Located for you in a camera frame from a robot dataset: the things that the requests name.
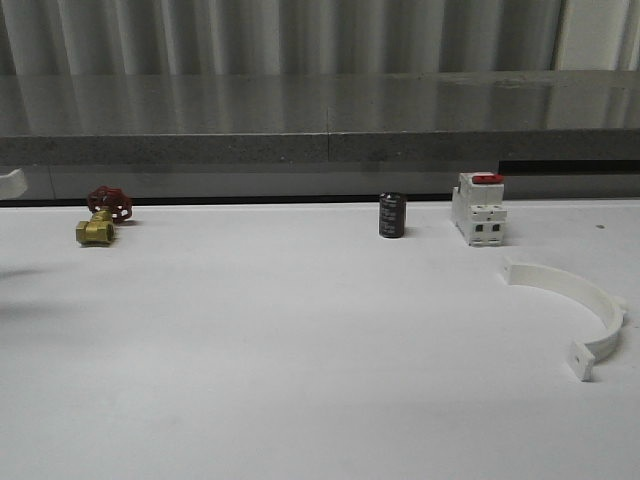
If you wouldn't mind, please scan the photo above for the brass valve red handwheel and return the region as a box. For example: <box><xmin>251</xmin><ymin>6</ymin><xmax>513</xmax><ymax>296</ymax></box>
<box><xmin>75</xmin><ymin>186</ymin><xmax>132</xmax><ymax>245</ymax></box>

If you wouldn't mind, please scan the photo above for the grey stone counter ledge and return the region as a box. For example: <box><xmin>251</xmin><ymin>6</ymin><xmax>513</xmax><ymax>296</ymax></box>
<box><xmin>1</xmin><ymin>71</ymin><xmax>639</xmax><ymax>203</ymax></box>

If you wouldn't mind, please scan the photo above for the white circuit breaker red switch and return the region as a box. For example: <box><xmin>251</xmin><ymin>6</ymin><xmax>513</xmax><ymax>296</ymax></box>
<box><xmin>452</xmin><ymin>172</ymin><xmax>507</xmax><ymax>247</ymax></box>

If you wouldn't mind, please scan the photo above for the black cylindrical capacitor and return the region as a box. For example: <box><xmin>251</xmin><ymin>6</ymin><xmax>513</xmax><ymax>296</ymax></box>
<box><xmin>379</xmin><ymin>192</ymin><xmax>406</xmax><ymax>238</ymax></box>

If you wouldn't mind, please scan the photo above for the white half-ring pipe clamp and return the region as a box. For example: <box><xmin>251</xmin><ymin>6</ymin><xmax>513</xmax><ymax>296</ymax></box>
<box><xmin>501</xmin><ymin>258</ymin><xmax>626</xmax><ymax>382</ymax></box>

